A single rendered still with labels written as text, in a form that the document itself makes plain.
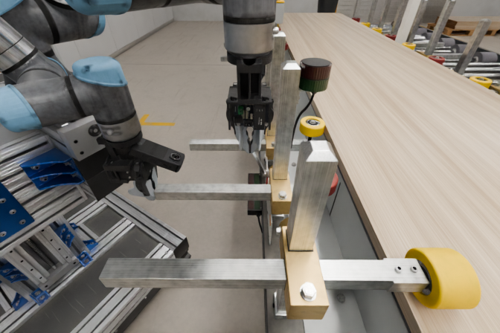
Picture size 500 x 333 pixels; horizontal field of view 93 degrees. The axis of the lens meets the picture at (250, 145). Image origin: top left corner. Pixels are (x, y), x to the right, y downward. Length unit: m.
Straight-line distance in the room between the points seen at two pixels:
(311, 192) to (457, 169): 0.56
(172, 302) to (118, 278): 1.03
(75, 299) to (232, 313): 0.67
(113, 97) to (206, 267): 0.33
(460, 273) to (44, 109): 0.66
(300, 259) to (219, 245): 1.16
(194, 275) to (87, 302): 0.98
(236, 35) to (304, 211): 0.25
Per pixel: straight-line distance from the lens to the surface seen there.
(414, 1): 2.05
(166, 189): 0.65
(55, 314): 1.39
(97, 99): 0.50
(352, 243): 0.75
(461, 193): 0.73
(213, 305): 1.40
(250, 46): 0.36
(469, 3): 10.07
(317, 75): 0.47
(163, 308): 1.44
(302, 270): 0.38
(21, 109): 0.51
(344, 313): 0.76
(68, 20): 0.83
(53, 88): 0.51
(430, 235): 0.60
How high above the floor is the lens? 1.31
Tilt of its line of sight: 37 degrees down
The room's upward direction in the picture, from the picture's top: straight up
